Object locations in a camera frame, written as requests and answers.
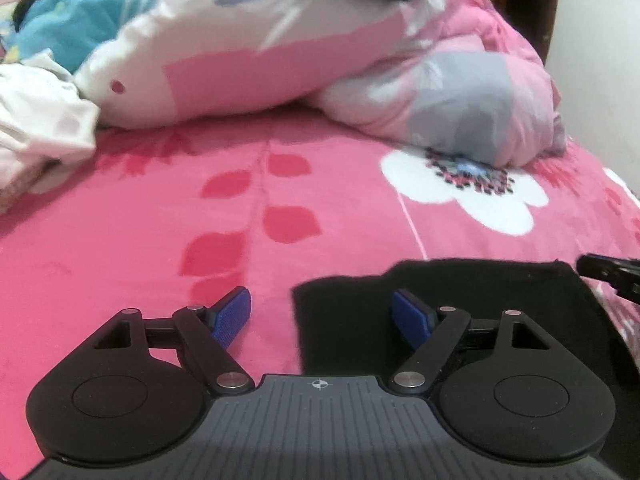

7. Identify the pink white houndstooth blanket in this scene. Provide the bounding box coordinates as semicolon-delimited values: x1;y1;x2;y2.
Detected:
0;160;56;214

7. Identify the white crumpled sheet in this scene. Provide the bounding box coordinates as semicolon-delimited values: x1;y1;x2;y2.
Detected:
1;49;100;181

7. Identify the black t-shirt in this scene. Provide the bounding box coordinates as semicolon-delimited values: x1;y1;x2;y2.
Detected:
292;259;639;393

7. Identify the pink white patterned duvet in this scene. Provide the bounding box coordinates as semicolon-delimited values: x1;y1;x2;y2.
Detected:
75;0;566;167

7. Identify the sleeping person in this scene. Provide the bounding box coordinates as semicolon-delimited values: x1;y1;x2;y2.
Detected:
12;0;36;32

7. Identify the pink floral bed blanket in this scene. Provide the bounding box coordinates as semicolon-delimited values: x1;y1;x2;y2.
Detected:
1;107;639;479

